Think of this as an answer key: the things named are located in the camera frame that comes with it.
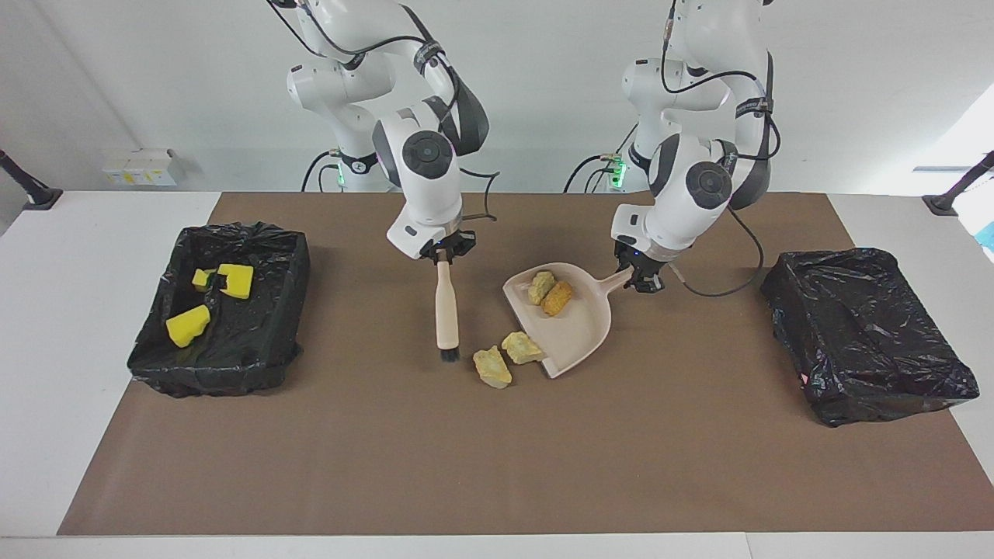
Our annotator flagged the beige hand brush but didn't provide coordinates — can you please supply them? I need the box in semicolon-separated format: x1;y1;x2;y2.
435;260;461;363

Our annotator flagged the beige plastic dustpan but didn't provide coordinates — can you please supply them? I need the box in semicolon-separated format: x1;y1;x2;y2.
502;262;634;380

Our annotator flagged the orange brown foam chunk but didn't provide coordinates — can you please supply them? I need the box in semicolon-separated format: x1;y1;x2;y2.
541;279;574;317

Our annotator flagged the black bag lined bin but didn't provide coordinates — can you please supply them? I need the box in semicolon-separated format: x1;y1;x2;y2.
759;248;981;428
127;222;311;398

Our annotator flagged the brown table mat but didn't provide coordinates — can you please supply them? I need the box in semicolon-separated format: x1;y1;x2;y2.
57;192;994;536

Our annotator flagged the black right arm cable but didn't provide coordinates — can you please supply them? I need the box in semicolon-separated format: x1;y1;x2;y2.
268;0;502;224

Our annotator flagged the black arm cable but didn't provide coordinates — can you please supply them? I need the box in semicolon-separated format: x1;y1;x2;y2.
660;0;781;298
268;0;502;224

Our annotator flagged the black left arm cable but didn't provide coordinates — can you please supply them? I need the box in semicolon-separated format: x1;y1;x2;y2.
660;0;781;298

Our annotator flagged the black left base cable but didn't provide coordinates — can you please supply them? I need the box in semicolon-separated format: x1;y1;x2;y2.
565;154;622;193

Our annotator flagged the black base cable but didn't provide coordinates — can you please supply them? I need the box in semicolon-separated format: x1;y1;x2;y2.
301;150;342;193
565;154;622;193

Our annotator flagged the black right base cable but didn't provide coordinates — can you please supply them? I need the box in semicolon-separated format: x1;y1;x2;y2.
301;150;342;193

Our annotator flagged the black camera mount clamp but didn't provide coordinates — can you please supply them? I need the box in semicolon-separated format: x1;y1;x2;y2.
0;148;63;210
923;150;994;217

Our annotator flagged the white wall power box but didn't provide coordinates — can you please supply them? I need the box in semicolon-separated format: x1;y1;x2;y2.
101;148;185;187

